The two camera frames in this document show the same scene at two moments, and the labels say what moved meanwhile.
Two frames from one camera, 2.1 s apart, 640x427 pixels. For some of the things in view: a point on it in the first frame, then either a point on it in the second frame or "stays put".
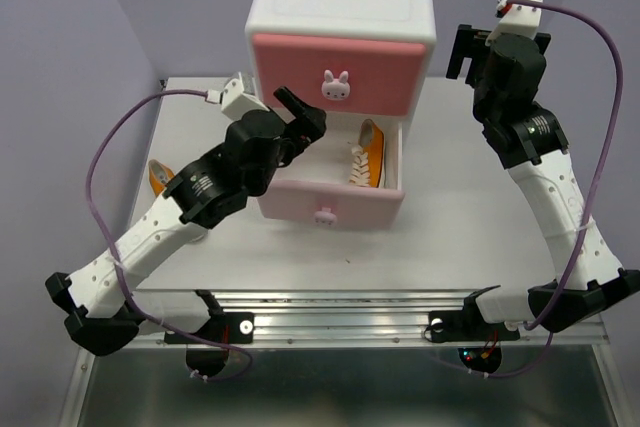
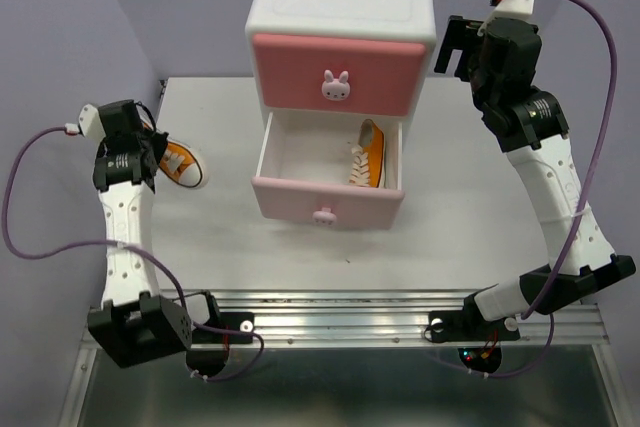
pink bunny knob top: [336, 89] stays put
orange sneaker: [368, 156] stays put
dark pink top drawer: [386, 78] stays put
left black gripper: [310, 121] -> [160, 141]
